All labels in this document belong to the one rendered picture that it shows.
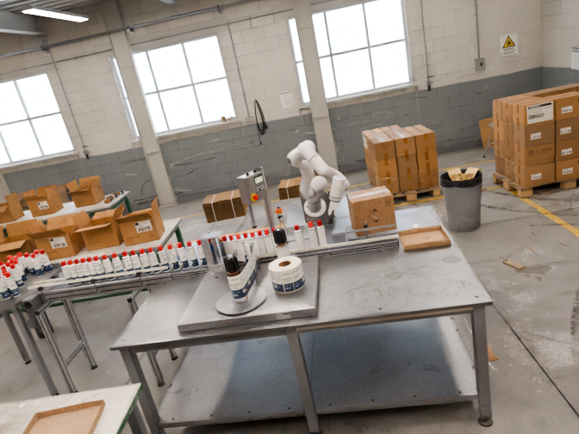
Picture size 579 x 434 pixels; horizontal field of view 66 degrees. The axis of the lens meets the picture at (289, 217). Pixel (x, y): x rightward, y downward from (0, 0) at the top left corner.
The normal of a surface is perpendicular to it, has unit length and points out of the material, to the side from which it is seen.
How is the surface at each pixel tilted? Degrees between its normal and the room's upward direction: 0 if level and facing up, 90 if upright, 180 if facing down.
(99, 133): 90
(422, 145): 90
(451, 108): 90
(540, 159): 93
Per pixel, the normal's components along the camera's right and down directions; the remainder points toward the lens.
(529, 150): -0.01, 0.31
